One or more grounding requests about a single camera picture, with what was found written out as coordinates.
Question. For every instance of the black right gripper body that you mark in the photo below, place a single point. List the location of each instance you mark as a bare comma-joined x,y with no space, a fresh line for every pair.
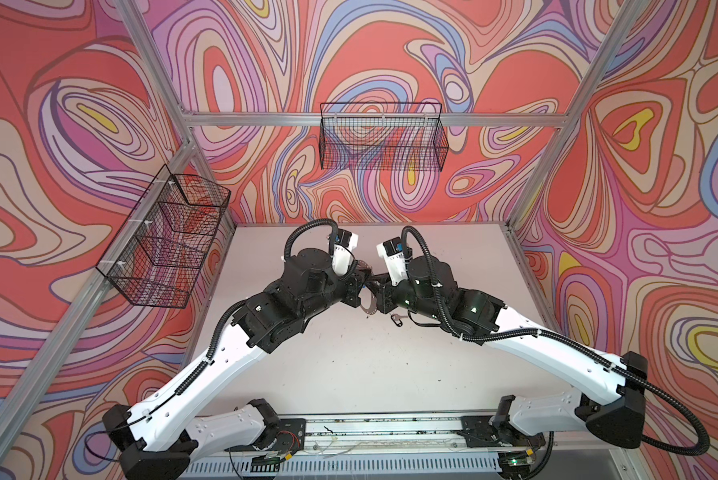
404,294

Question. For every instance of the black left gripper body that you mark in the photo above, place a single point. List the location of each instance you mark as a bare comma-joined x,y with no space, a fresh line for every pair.
347,291

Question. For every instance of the large keyring with yellow sleeve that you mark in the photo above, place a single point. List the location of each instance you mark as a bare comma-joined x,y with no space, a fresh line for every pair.
368,302

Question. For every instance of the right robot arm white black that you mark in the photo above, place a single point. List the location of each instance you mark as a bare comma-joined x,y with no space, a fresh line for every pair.
606,394

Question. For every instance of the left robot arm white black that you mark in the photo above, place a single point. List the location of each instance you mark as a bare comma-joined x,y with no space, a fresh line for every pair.
162,435

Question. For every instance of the key with black tag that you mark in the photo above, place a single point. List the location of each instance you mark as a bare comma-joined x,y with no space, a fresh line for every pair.
397,320

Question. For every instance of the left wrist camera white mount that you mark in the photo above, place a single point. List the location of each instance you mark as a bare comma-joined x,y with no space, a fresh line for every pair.
342,258

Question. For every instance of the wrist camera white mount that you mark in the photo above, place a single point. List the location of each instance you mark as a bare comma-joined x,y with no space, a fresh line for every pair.
342,258
393,253

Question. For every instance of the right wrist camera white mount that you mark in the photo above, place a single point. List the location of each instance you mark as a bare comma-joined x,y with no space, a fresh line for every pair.
393,253

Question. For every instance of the black wire basket back wall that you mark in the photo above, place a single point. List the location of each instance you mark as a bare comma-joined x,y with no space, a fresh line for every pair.
382,135

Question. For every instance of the black wire basket wall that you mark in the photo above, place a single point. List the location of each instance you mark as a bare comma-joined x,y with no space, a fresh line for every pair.
175,222
382,135

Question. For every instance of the black wire basket left wall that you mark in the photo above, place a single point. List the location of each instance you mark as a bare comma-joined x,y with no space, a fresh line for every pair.
175,222

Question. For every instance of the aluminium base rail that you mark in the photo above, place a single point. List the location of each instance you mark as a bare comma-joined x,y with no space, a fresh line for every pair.
449,445

